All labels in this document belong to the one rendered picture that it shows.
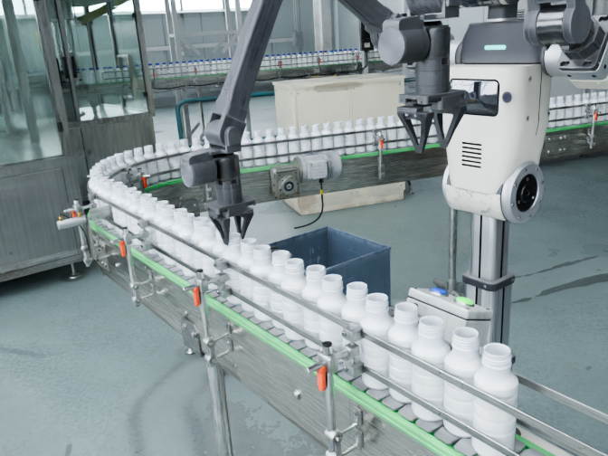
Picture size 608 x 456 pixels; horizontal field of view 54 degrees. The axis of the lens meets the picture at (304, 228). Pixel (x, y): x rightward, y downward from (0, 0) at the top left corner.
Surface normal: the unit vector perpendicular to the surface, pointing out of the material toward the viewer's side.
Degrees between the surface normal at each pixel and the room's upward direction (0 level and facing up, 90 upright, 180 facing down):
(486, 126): 90
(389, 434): 90
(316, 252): 90
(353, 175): 90
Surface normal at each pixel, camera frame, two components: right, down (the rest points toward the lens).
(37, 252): 0.60, 0.21
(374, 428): -0.80, 0.23
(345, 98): 0.32, 0.28
